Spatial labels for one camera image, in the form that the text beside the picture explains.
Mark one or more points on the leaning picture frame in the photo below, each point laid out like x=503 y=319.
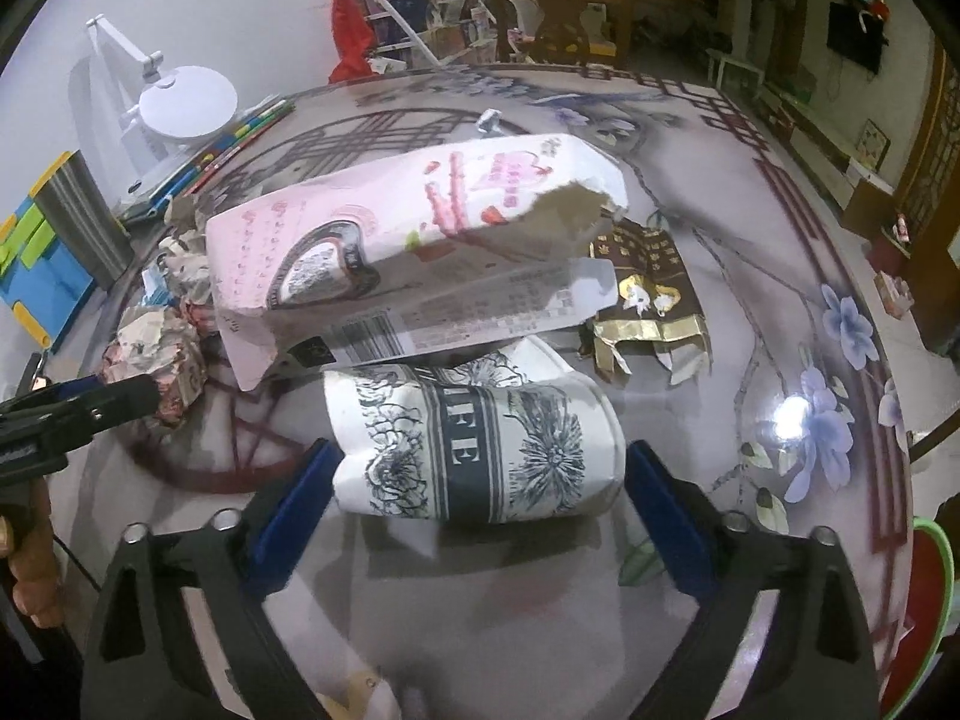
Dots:
x=872 y=145

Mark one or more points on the person's left hand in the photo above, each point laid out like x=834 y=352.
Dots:
x=34 y=577

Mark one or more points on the printed paper cup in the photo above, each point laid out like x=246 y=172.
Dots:
x=480 y=450

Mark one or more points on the tissue box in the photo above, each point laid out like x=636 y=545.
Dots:
x=894 y=294

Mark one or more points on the white desk lamp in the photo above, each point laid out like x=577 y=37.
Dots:
x=187 y=97

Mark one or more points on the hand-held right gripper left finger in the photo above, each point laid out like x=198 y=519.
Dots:
x=300 y=510

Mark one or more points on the white magazine rack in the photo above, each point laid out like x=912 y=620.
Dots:
x=405 y=22

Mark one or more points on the pink paper bag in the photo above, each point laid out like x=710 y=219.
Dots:
x=375 y=225

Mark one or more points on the grey striped book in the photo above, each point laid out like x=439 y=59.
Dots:
x=82 y=225

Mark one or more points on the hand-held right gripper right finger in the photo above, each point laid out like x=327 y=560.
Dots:
x=667 y=517

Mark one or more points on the small white table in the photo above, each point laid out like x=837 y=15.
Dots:
x=736 y=64

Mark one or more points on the gold brown wrapper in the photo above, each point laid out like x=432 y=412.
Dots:
x=645 y=277

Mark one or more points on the blue yellow book stand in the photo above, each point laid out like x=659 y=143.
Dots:
x=45 y=277

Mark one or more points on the low television cabinet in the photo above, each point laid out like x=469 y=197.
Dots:
x=825 y=157

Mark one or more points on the red floor pot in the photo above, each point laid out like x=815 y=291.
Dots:
x=891 y=247

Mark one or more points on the small white paper scrap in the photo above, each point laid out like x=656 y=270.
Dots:
x=491 y=122

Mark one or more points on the coloured pencils bundle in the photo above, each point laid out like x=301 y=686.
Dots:
x=225 y=146

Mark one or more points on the wall television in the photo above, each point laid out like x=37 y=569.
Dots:
x=855 y=37

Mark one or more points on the red bin with green rim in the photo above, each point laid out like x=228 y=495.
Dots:
x=922 y=615

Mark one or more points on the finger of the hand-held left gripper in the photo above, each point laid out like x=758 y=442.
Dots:
x=120 y=403
x=71 y=388

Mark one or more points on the red cloth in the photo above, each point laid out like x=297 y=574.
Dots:
x=352 y=30

